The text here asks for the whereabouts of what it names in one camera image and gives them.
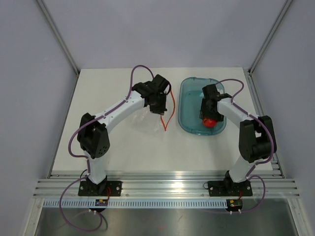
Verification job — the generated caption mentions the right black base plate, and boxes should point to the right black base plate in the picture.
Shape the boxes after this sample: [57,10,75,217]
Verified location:
[207,180,253,197]

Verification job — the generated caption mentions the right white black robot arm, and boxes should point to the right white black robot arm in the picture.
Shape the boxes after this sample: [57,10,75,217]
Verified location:
[199,84,277,197]

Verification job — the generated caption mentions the left control board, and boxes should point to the left control board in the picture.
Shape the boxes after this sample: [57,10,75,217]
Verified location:
[95,199,108,207]

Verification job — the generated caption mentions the white slotted cable duct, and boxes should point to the white slotted cable duct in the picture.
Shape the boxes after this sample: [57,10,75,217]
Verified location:
[43,199,227,209]

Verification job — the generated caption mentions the aluminium mounting rail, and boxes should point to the aluminium mounting rail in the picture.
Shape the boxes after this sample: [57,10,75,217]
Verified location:
[33,170,300,199]

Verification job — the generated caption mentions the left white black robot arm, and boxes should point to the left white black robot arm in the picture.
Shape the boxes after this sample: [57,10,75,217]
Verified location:
[77,74,171,197]

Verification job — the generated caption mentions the control board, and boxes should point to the control board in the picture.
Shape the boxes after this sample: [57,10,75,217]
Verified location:
[227,199,243,210]
[95,199,108,207]

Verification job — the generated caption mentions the right frame post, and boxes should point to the right frame post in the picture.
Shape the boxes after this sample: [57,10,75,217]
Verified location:
[248,0,295,76]

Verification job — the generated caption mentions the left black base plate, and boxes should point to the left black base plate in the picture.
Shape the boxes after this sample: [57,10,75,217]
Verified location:
[78,181,122,197]

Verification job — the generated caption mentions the teal plastic bin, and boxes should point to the teal plastic bin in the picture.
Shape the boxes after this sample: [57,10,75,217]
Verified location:
[178,77,226,136]

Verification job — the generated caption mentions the red fruit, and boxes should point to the red fruit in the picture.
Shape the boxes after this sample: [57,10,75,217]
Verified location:
[202,118,217,128]

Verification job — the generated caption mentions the frame post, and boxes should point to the frame post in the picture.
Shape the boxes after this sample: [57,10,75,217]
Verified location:
[248,0,295,76]
[34,0,80,78]

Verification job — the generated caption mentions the left frame post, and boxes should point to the left frame post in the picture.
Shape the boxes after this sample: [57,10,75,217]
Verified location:
[34,0,80,78]

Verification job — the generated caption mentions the right control board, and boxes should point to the right control board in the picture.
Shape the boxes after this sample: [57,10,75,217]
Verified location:
[227,199,243,210]

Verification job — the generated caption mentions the clear orange zip top bag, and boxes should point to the clear orange zip top bag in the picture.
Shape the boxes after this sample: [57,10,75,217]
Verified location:
[127,91,176,134]

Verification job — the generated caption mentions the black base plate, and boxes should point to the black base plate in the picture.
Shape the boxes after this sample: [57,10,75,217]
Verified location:
[78,181,122,197]
[207,180,253,197]

